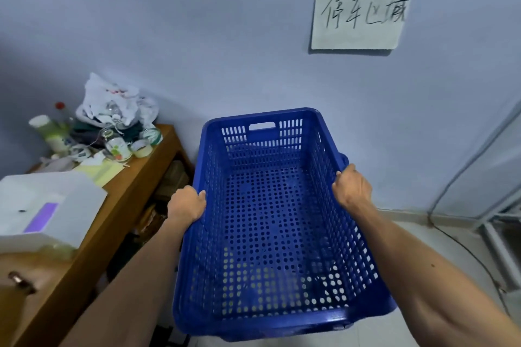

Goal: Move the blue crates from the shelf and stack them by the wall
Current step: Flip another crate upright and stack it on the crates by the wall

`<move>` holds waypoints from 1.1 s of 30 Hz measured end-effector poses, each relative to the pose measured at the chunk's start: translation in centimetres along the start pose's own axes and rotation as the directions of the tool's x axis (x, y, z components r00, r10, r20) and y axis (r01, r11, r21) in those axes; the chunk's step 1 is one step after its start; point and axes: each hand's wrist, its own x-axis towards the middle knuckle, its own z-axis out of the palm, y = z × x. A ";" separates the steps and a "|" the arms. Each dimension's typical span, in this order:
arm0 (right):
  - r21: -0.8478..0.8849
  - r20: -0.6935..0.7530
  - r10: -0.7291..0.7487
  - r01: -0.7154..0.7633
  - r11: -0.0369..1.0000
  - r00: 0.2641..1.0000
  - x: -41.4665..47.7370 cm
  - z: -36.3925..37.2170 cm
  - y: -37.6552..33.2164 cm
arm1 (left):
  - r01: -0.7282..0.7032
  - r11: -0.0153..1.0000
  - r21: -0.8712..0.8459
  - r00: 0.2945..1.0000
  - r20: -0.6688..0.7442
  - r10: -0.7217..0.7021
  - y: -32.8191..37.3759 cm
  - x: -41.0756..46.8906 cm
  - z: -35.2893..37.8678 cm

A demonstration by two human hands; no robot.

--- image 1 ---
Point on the white metal frame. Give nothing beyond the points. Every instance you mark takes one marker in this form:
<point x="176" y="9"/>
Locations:
<point x="498" y="212"/>

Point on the white box with purple patch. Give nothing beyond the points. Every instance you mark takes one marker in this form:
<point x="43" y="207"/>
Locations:
<point x="40" y="212"/>

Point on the small dark metal object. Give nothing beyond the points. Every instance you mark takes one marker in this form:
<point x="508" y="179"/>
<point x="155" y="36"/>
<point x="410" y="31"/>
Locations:
<point x="21" y="281"/>

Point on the handwritten paper wall sign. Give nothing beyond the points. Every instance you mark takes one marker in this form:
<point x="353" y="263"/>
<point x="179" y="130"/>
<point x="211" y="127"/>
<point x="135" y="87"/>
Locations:
<point x="362" y="11"/>

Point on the person's left hand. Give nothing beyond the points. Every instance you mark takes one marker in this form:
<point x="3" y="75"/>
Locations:
<point x="185" y="206"/>

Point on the person's left forearm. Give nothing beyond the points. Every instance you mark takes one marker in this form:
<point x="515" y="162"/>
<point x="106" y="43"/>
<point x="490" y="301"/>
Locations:
<point x="126" y="289"/>

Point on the blue perforated plastic crate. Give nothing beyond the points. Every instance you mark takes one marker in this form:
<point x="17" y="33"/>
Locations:
<point x="268" y="228"/>

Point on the wooden side table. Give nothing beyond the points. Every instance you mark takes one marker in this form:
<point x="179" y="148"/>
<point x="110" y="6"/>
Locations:
<point x="97" y="216"/>

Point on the red capped bottle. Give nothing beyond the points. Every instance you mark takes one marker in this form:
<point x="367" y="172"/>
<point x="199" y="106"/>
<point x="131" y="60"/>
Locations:
<point x="62" y="113"/>

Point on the crumpled white plastic bag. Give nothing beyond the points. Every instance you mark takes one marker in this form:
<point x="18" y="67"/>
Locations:
<point x="116" y="100"/>

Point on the green patterned tape roll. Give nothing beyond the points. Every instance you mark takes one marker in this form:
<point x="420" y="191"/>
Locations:
<point x="151" y="135"/>

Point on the person's right thumb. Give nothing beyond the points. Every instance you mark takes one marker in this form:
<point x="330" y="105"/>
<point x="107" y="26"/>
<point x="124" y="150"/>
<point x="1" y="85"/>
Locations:
<point x="341" y="176"/>

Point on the yellow paper sheet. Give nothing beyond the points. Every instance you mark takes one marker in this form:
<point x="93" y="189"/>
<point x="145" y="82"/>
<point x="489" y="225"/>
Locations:
<point x="101" y="170"/>

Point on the person's left thumb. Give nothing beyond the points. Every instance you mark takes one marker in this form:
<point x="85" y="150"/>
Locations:
<point x="201" y="196"/>

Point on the person's right forearm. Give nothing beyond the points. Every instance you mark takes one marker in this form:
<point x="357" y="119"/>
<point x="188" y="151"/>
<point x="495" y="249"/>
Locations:
<point x="431" y="281"/>

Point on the white and green bottle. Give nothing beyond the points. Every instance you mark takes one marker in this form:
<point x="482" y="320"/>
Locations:
<point x="51" y="133"/>

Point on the person's right hand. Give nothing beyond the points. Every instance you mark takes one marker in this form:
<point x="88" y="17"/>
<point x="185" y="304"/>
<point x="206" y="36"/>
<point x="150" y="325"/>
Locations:
<point x="353" y="189"/>

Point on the clear glass jar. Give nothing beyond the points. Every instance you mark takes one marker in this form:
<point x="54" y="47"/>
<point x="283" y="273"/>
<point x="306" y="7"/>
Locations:
<point x="115" y="145"/>

